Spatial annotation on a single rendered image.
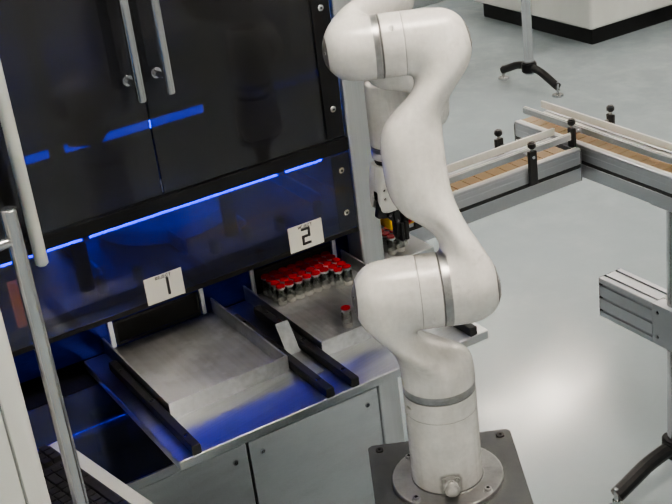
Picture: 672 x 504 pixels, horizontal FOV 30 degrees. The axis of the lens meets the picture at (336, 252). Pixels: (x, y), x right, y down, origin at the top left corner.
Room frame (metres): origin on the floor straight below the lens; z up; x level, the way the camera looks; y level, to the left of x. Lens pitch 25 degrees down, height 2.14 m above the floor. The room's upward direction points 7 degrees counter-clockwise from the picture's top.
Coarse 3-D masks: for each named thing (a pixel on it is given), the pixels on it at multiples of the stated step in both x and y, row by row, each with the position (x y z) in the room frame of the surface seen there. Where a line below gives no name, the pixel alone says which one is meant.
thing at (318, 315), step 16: (352, 256) 2.57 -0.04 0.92; (352, 272) 2.56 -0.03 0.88; (256, 304) 2.45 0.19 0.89; (272, 304) 2.45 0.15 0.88; (288, 304) 2.44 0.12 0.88; (304, 304) 2.43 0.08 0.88; (320, 304) 2.42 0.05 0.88; (336, 304) 2.41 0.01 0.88; (352, 304) 2.40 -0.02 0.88; (288, 320) 2.32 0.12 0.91; (304, 320) 2.36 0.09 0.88; (320, 320) 2.35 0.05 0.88; (336, 320) 2.34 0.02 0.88; (352, 320) 2.33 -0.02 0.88; (304, 336) 2.26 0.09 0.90; (320, 336) 2.28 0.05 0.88; (336, 336) 2.21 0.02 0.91; (352, 336) 2.23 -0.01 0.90; (368, 336) 2.25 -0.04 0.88
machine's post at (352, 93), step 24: (336, 0) 2.56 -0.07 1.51; (360, 96) 2.57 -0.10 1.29; (360, 120) 2.57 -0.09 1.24; (360, 144) 2.57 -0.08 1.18; (360, 168) 2.56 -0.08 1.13; (360, 192) 2.56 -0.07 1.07; (360, 216) 2.56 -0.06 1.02; (360, 240) 2.56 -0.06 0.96; (384, 384) 2.56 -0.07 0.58; (384, 408) 2.56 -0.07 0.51; (384, 432) 2.56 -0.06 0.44
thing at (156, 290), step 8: (168, 272) 2.33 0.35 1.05; (176, 272) 2.34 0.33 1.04; (144, 280) 2.31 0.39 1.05; (152, 280) 2.31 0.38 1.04; (160, 280) 2.32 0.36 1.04; (176, 280) 2.34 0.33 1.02; (152, 288) 2.31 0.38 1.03; (160, 288) 2.32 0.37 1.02; (176, 288) 2.34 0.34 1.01; (184, 288) 2.35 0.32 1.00; (152, 296) 2.31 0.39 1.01; (160, 296) 2.32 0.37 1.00; (168, 296) 2.33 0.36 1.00; (152, 304) 2.31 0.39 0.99
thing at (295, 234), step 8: (304, 224) 2.49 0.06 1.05; (312, 224) 2.50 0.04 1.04; (320, 224) 2.51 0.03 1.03; (288, 232) 2.47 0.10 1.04; (296, 232) 2.48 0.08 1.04; (304, 232) 2.49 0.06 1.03; (312, 232) 2.50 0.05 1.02; (320, 232) 2.50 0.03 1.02; (296, 240) 2.48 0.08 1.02; (312, 240) 2.49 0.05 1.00; (320, 240) 2.50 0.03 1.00; (296, 248) 2.47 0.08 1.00; (304, 248) 2.48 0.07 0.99
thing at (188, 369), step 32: (192, 320) 2.43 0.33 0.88; (224, 320) 2.40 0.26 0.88; (128, 352) 2.32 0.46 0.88; (160, 352) 2.30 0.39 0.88; (192, 352) 2.28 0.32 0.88; (224, 352) 2.27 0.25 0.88; (256, 352) 2.25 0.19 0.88; (160, 384) 2.17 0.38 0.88; (192, 384) 2.15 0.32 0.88; (224, 384) 2.09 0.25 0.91; (256, 384) 2.12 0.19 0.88
